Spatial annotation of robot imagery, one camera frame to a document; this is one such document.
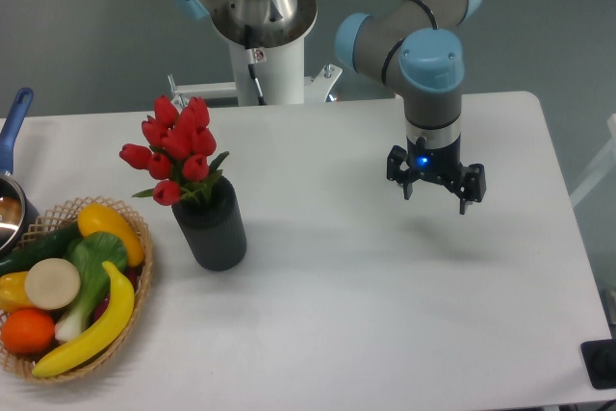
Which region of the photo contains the orange plastic fruit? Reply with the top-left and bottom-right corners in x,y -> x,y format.
1,308 -> 55,354

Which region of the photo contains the blue handled saucepan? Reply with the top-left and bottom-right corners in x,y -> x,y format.
1,88 -> 39,257

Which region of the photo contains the black device at table edge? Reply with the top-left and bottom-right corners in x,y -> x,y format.
580,339 -> 615,390

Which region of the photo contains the white frame at right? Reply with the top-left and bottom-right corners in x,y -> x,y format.
570,114 -> 615,208

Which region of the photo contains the beige round mushroom toy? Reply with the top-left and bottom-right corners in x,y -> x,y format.
24,258 -> 81,310

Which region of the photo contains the green cucumber toy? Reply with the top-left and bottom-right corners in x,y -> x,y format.
1,221 -> 82,276

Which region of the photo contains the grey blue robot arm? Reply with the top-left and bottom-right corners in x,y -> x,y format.
174,0 -> 486,207

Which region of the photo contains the yellow plastic banana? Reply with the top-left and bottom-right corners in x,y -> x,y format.
32,261 -> 135,378

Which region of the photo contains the green bok choy toy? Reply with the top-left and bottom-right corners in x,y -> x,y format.
55,232 -> 127,344

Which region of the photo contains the red tulip bouquet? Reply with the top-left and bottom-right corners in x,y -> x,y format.
119,95 -> 228,210

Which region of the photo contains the woven wicker basket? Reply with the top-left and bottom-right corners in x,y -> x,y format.
1,196 -> 153,384

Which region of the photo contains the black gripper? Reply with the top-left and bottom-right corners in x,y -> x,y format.
386,138 -> 485,215

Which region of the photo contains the yellow bell pepper toy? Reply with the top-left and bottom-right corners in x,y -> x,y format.
0,271 -> 34,313

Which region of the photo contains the dark grey ribbed vase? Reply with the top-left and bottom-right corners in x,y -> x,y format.
171,176 -> 247,271

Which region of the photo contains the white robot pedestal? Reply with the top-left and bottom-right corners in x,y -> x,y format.
167,38 -> 343,108

